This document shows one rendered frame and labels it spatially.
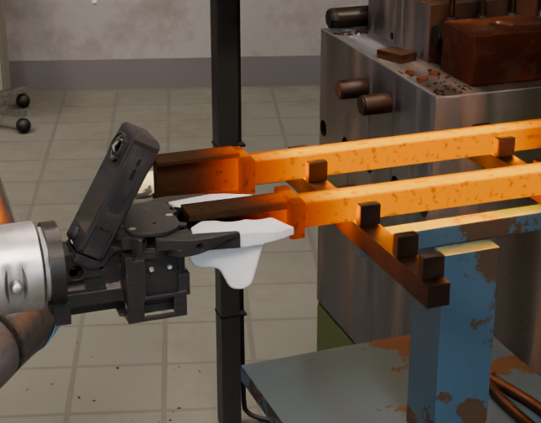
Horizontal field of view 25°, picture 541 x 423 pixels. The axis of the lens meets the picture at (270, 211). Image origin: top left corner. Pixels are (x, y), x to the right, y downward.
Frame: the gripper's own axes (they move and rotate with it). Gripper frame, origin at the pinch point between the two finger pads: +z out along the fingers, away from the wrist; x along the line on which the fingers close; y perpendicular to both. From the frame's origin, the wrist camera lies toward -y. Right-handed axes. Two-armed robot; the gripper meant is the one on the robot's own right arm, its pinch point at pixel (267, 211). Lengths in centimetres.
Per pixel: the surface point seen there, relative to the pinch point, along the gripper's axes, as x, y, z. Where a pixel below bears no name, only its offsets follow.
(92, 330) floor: -162, 93, 13
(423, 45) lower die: -47, 0, 39
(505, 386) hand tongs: -4.0, 25.5, 28.2
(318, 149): -11.9, -0.7, 9.6
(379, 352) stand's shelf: -17.2, 26.5, 19.6
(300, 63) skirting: -340, 84, 134
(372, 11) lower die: -64, -1, 39
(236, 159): -11.1, -1.0, 0.8
